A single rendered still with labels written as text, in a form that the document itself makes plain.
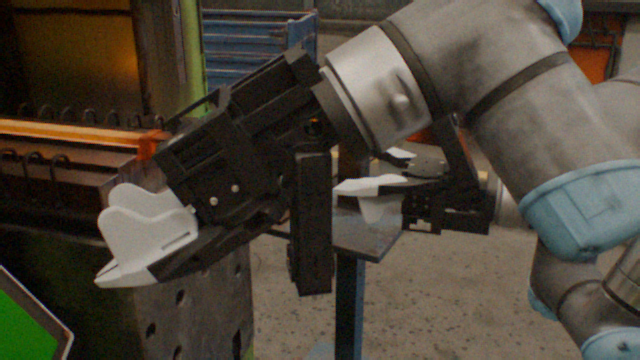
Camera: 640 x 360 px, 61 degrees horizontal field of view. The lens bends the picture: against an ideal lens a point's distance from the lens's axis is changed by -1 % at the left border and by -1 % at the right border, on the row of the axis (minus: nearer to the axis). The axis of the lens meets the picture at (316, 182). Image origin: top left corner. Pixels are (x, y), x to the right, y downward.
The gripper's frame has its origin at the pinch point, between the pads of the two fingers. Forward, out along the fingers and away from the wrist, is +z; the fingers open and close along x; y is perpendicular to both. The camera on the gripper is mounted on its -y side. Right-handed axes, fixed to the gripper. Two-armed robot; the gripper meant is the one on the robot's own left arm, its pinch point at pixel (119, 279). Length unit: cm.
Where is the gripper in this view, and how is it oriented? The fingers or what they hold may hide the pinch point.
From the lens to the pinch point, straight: 42.1
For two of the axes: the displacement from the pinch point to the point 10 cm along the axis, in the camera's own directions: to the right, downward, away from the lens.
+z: -8.6, 5.1, 0.9
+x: 1.5, 4.0, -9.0
